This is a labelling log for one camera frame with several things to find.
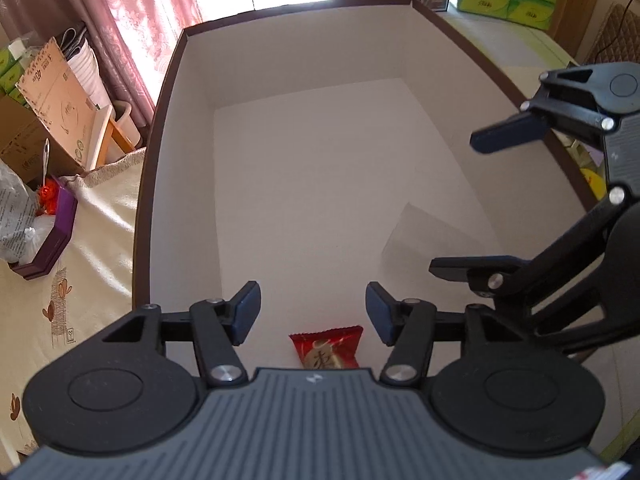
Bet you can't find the purple gift box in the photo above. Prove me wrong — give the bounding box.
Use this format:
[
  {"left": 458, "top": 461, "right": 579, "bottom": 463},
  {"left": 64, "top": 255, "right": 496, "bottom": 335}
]
[{"left": 9, "top": 177, "right": 77, "bottom": 281}]

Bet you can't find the brown cardboard storage box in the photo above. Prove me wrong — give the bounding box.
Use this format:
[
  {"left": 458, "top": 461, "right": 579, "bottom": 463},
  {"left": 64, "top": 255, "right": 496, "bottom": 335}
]
[{"left": 132, "top": 0, "right": 596, "bottom": 367}]

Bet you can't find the red candy packet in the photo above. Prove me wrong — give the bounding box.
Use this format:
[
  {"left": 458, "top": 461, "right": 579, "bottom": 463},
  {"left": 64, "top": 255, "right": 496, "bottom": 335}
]
[{"left": 290, "top": 325, "right": 363, "bottom": 370}]

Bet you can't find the pink curtain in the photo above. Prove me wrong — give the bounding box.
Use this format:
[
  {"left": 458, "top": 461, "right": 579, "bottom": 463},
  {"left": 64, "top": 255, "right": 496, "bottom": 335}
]
[{"left": 0, "top": 0, "right": 252, "bottom": 122}]

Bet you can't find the brown cardboard carton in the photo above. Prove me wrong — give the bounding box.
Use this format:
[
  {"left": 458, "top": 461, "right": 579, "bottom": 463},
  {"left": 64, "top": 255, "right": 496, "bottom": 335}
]
[{"left": 1, "top": 39, "right": 101, "bottom": 183}]

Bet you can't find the cream embroidered cloth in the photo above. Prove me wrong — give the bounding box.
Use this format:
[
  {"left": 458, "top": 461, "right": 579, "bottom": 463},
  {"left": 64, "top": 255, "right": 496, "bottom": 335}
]
[{"left": 0, "top": 151, "right": 144, "bottom": 471}]

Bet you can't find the white plastic bag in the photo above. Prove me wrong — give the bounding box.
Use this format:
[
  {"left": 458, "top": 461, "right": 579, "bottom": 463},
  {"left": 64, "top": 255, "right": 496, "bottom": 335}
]
[{"left": 0, "top": 162, "right": 37, "bottom": 263}]

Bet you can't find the clear plastic cup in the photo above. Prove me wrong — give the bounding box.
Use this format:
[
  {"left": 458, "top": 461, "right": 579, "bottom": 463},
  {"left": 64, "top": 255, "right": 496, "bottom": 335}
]
[{"left": 380, "top": 204, "right": 495, "bottom": 298}]

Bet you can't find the quilted brown chair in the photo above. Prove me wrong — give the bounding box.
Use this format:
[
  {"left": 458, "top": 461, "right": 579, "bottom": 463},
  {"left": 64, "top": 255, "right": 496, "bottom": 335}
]
[{"left": 585, "top": 3, "right": 640, "bottom": 64}]

